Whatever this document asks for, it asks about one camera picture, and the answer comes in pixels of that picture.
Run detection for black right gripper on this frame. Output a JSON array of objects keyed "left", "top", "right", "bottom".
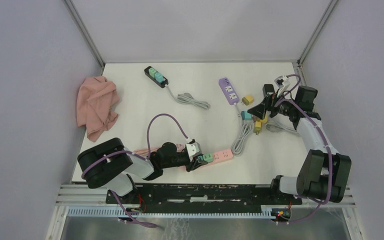
[{"left": 247, "top": 88, "right": 298, "bottom": 120}]

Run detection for green charger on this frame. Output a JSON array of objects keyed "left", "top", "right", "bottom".
[{"left": 202, "top": 153, "right": 214, "bottom": 163}]

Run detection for teal usb charger plug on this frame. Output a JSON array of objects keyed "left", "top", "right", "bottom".
[{"left": 240, "top": 111, "right": 253, "bottom": 121}]

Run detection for yellow usb charger plug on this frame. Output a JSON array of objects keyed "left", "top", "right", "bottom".
[{"left": 241, "top": 95, "right": 254, "bottom": 106}]

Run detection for black power strip white sockets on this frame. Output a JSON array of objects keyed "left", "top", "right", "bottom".
[{"left": 262, "top": 84, "right": 276, "bottom": 98}]

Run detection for pink power strip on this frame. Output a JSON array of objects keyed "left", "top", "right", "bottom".
[{"left": 177, "top": 149, "right": 235, "bottom": 171}]

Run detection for purple power strip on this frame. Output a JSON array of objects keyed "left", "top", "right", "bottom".
[{"left": 218, "top": 77, "right": 239, "bottom": 105}]

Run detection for grey cable of purple strip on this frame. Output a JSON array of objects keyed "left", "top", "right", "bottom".
[{"left": 230, "top": 103, "right": 255, "bottom": 157}]

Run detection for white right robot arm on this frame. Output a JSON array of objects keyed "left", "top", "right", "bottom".
[{"left": 247, "top": 84, "right": 352, "bottom": 204}]

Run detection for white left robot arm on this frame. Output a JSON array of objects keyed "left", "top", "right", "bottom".
[{"left": 77, "top": 137, "right": 208, "bottom": 204}]

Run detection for black power strip far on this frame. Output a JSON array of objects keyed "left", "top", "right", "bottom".
[{"left": 144, "top": 66, "right": 169, "bottom": 89}]

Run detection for pink cloth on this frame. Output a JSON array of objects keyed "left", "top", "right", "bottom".
[{"left": 76, "top": 76, "right": 120, "bottom": 142}]

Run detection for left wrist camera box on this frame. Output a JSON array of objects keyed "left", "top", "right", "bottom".
[{"left": 185, "top": 139, "right": 202, "bottom": 160}]

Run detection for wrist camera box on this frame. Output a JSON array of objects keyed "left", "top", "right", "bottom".
[
  {"left": 185, "top": 139, "right": 202, "bottom": 160},
  {"left": 274, "top": 75, "right": 291, "bottom": 98}
]

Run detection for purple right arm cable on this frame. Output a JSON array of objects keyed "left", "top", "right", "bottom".
[{"left": 274, "top": 74, "right": 334, "bottom": 226}]

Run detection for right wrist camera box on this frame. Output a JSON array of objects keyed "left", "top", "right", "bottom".
[{"left": 274, "top": 75, "right": 291, "bottom": 98}]

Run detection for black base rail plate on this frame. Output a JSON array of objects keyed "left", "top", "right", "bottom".
[{"left": 120, "top": 183, "right": 303, "bottom": 214}]

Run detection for grey cable of far strip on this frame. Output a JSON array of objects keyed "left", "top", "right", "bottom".
[{"left": 165, "top": 84, "right": 211, "bottom": 111}]

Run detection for white slotted cable duct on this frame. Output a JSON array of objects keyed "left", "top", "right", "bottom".
[{"left": 66, "top": 205, "right": 292, "bottom": 220}]

